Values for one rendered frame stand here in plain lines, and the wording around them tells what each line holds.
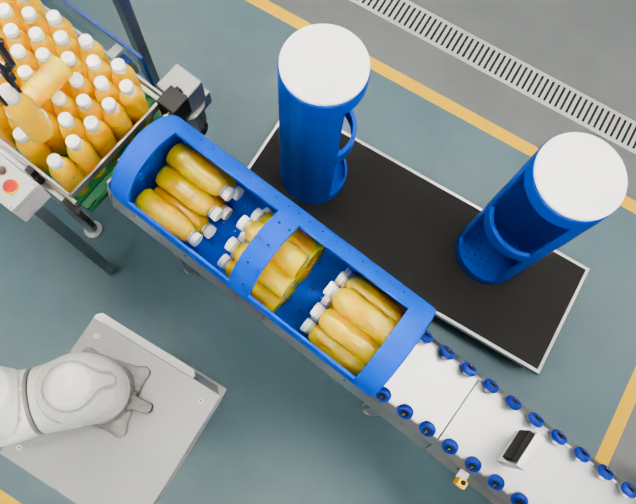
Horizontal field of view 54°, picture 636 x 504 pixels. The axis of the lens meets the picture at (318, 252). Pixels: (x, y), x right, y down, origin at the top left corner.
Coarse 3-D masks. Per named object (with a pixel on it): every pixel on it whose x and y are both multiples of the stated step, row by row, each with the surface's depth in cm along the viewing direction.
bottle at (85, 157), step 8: (88, 144) 177; (72, 152) 175; (80, 152) 175; (88, 152) 177; (96, 152) 183; (72, 160) 178; (80, 160) 177; (88, 160) 179; (96, 160) 183; (80, 168) 183; (88, 168) 183; (104, 168) 191; (96, 176) 189
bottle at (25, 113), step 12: (24, 96) 153; (12, 108) 151; (24, 108) 153; (36, 108) 157; (12, 120) 157; (24, 120) 155; (36, 120) 158; (48, 120) 165; (24, 132) 162; (36, 132) 162; (48, 132) 165
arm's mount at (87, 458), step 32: (96, 320) 163; (128, 352) 161; (160, 384) 159; (192, 384) 160; (160, 416) 157; (192, 416) 158; (32, 448) 154; (64, 448) 155; (96, 448) 155; (128, 448) 155; (160, 448) 156; (64, 480) 153; (96, 480) 153; (128, 480) 153; (160, 480) 154
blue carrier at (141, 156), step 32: (160, 128) 161; (192, 128) 169; (128, 160) 159; (160, 160) 179; (224, 160) 163; (128, 192) 162; (256, 192) 159; (224, 224) 183; (288, 224) 157; (320, 224) 163; (192, 256) 164; (256, 256) 154; (352, 256) 158; (320, 288) 179; (384, 288) 155; (288, 320) 172; (416, 320) 152; (320, 352) 158; (384, 352) 149; (384, 384) 152
